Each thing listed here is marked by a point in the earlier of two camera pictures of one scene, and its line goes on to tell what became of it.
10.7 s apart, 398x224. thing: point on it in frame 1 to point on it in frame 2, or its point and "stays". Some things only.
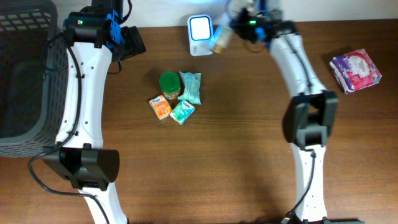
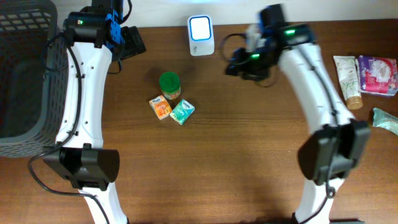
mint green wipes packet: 191,82 to 383,119
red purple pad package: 354,70 to 378,75
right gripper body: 245,27 to 256,65
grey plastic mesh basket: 33,78 stays
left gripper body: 131,43 stays
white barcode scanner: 200,32 stays
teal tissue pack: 182,112 stays
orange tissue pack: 161,106 stays
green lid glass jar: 170,84 stays
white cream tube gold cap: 224,33 to 347,70
